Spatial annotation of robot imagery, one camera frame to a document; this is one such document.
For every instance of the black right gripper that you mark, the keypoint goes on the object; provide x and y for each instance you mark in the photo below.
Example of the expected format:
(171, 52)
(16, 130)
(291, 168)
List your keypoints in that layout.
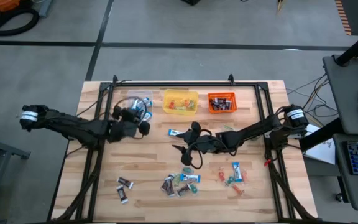
(205, 143)

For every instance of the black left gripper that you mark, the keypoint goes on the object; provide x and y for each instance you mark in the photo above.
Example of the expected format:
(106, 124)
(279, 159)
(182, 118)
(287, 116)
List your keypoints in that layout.
(126, 130)

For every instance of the blue white candy bar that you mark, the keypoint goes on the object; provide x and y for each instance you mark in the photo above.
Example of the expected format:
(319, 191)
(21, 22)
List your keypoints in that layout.
(134, 104)
(147, 116)
(175, 132)
(147, 101)
(236, 171)
(190, 178)

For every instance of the teal gummy candy packet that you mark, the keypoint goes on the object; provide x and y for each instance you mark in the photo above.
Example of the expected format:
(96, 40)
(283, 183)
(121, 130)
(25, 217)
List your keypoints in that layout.
(187, 170)
(229, 180)
(193, 188)

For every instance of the red gummy candy packet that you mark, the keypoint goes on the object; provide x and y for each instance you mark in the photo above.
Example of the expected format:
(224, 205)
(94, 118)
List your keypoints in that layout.
(221, 176)
(172, 104)

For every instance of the silver black snack wrapper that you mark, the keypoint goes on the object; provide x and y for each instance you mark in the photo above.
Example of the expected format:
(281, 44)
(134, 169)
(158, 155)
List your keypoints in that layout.
(171, 186)

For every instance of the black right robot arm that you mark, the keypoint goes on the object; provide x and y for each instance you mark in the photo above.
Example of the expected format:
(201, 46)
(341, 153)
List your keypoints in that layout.
(253, 130)

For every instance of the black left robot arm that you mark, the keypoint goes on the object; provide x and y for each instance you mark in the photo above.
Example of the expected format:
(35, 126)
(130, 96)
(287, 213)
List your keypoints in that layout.
(73, 127)

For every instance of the orange gummy candy packet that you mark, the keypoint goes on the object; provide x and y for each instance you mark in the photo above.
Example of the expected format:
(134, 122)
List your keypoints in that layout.
(237, 189)
(244, 176)

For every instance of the clear plastic bin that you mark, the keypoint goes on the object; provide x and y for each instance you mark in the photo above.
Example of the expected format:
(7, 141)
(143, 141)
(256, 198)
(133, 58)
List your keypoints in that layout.
(129, 93)

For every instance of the yellow plastic bin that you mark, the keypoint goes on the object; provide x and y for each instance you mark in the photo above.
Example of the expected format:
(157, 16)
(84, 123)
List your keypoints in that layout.
(166, 93)

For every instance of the orange plastic basket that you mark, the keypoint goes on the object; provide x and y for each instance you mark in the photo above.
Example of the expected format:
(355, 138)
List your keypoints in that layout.
(210, 94)

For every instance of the white paper sheet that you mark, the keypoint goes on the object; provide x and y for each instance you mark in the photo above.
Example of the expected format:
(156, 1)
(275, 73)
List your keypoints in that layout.
(323, 152)

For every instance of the black desk caster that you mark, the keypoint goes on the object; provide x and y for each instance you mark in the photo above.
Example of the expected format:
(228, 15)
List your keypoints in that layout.
(339, 197)

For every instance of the grey desk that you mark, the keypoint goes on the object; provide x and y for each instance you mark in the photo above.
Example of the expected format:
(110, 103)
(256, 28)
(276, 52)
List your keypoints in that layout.
(346, 93)

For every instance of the black stand pole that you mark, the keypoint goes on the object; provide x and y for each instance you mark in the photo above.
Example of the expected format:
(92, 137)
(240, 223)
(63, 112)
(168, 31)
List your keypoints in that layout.
(357, 46)

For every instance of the black aluminium table frame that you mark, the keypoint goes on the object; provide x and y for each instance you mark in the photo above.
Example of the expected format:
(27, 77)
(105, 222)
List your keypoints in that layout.
(182, 84)

